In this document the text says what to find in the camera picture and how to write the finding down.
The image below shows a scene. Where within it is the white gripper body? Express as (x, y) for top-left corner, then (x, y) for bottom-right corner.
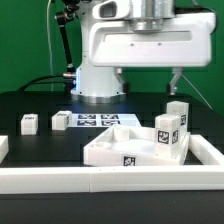
(89, 13), (216, 67)

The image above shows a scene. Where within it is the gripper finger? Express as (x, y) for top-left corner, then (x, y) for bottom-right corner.
(167, 67), (183, 95)
(114, 67), (130, 94)

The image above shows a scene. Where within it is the white square table top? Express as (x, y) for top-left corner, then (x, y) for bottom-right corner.
(83, 125), (190, 166)

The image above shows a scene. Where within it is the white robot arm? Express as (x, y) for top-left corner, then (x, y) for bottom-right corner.
(72, 0), (217, 103)

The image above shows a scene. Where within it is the apriltag base marker sheet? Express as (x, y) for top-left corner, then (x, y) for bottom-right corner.
(70, 113), (140, 127)

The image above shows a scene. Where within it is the white right fence piece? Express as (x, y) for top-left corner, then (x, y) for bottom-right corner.
(189, 135), (224, 166)

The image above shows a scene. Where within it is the white fence piece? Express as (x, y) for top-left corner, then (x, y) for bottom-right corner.
(189, 135), (224, 166)
(0, 136), (9, 163)

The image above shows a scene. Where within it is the white front fence bar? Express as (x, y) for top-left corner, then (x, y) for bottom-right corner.
(0, 165), (224, 194)

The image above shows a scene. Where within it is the white left fence piece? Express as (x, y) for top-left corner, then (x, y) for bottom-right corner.
(0, 136), (9, 163)

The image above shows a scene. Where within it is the black cable bundle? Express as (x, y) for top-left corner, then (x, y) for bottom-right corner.
(18, 73), (73, 93)

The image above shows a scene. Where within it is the white thin cable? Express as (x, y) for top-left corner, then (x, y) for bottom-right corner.
(46, 0), (55, 92)

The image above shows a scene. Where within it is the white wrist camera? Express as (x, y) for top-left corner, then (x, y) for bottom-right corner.
(92, 0), (131, 20)

